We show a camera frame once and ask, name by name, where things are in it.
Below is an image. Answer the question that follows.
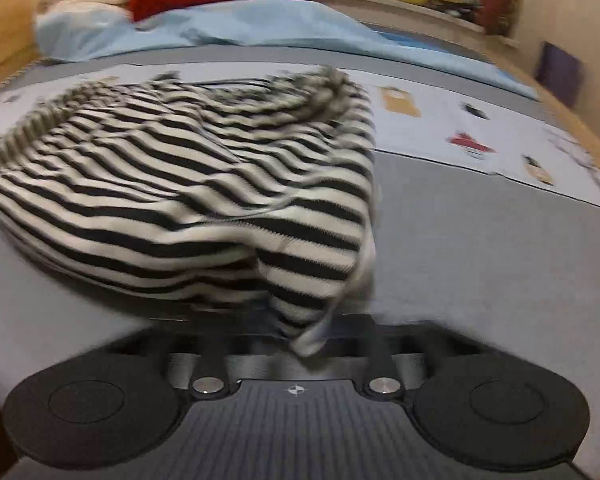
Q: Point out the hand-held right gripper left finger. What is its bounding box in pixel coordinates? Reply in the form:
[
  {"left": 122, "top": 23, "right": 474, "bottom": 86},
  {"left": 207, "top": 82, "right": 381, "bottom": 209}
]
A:
[{"left": 152, "top": 317, "right": 287, "bottom": 401}]

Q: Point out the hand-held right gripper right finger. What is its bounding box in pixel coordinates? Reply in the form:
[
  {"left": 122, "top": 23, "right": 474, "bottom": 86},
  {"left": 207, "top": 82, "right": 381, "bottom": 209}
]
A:
[{"left": 324, "top": 315, "right": 432, "bottom": 397}]

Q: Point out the black white striped hoodie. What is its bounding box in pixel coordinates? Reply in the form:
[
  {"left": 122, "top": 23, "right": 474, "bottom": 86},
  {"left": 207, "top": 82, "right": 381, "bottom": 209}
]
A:
[{"left": 0, "top": 65, "right": 379, "bottom": 358}]

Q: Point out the blue cloth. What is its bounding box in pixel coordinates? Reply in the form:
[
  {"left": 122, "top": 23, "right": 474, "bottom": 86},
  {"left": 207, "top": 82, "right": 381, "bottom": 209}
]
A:
[{"left": 380, "top": 30, "right": 482, "bottom": 57}]

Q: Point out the light blue sheet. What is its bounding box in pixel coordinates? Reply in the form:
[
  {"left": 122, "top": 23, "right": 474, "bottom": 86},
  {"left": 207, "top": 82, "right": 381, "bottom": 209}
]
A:
[{"left": 34, "top": 0, "right": 539, "bottom": 101}]

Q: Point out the white window sill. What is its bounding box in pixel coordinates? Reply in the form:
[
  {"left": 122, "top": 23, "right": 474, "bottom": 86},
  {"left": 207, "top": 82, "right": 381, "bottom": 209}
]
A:
[{"left": 305, "top": 0, "right": 521, "bottom": 49}]

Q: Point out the red cushion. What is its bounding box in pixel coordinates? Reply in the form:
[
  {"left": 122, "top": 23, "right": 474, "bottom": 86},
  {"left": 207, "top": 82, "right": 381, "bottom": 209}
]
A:
[{"left": 477, "top": 0, "right": 524, "bottom": 36}]

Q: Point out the wooden headboard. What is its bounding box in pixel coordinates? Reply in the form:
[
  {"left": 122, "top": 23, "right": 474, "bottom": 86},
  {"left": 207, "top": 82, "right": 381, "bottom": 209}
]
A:
[{"left": 0, "top": 0, "right": 56, "bottom": 97}]

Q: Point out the wooden bed side rail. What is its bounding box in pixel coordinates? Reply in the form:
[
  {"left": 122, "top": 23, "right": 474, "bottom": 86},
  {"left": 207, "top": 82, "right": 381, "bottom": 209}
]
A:
[{"left": 480, "top": 45, "right": 600, "bottom": 186}]

